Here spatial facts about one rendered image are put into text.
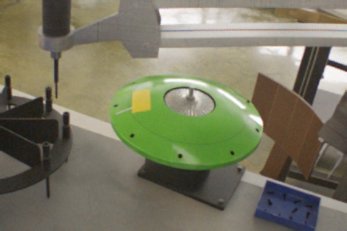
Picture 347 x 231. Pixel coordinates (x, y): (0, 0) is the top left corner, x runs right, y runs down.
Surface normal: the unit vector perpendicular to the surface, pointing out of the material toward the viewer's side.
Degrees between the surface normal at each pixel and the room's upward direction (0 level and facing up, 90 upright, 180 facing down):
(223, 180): 0
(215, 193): 0
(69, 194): 0
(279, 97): 90
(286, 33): 9
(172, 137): 21
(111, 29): 90
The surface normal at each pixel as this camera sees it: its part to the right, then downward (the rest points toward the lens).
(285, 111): -0.79, 0.25
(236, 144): 0.40, -0.54
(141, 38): 0.02, 0.58
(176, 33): -0.02, -0.82
